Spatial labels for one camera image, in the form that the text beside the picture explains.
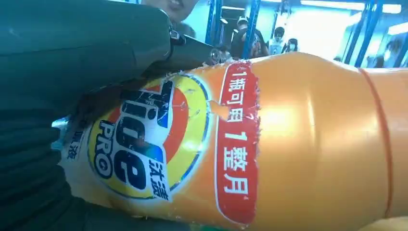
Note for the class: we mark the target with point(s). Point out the green table mat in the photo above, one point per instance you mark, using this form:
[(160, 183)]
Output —
[(210, 228)]

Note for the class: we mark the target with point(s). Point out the person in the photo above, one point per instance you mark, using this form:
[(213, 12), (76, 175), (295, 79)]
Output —
[(291, 46), (173, 8), (237, 41), (276, 41)]

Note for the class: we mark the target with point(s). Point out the blue metal rack frame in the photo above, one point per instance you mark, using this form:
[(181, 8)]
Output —
[(251, 28)]

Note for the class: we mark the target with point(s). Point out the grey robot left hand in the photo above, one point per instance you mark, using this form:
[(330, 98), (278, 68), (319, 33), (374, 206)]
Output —
[(79, 41)]

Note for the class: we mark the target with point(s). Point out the ribbed grey left arm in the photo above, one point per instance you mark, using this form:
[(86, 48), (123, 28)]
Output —
[(25, 178)]

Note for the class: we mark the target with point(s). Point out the orange detergent bottle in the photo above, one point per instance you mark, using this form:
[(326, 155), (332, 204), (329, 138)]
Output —
[(302, 143)]

